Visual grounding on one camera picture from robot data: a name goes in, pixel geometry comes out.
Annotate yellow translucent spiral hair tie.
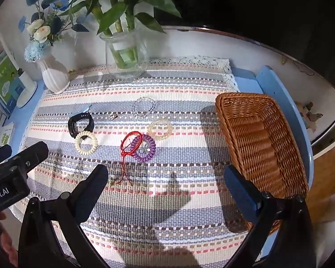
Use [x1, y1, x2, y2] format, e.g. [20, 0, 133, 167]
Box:
[147, 119, 173, 141]

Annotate person's left hand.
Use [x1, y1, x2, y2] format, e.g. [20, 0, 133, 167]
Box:
[0, 211, 19, 267]

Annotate brown wicker basket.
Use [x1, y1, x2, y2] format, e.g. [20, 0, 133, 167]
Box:
[215, 93, 309, 235]

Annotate purple spiral hair tie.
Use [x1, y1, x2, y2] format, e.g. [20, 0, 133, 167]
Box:
[130, 134, 156, 163]

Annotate clear bead bracelet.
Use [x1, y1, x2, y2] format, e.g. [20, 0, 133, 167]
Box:
[132, 97, 156, 118]

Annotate cream spiral hair tie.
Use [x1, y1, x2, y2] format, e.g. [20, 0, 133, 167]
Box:
[74, 131, 98, 154]

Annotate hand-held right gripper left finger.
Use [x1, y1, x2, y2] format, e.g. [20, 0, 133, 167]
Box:
[18, 164, 109, 268]

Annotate white cylindrical device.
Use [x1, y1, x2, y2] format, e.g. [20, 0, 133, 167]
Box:
[16, 71, 38, 108]

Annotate small brown ornament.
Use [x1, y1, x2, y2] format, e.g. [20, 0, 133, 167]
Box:
[296, 100, 323, 131]

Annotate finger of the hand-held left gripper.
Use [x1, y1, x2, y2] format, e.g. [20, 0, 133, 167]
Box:
[9, 141, 49, 174]
[0, 144, 12, 168]

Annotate clear glass vase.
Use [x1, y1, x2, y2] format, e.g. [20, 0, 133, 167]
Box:
[100, 29, 150, 80]

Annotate blue and white artificial flowers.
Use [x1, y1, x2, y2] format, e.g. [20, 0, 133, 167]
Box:
[18, 0, 90, 63]

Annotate red string bracelet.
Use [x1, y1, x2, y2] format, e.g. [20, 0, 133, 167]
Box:
[117, 131, 144, 186]

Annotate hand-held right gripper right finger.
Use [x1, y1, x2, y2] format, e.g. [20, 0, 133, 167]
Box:
[223, 165, 317, 268]

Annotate black smart watch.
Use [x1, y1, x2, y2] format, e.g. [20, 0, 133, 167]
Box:
[68, 112, 95, 138]

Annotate striped woven table mat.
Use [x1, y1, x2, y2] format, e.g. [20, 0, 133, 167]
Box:
[10, 56, 257, 268]

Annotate white and green booklet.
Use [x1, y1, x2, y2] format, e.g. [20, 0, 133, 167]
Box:
[0, 121, 15, 149]

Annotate white ribbed vase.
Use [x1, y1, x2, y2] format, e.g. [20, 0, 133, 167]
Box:
[36, 54, 71, 95]

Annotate green book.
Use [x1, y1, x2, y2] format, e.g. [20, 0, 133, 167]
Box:
[0, 56, 20, 115]

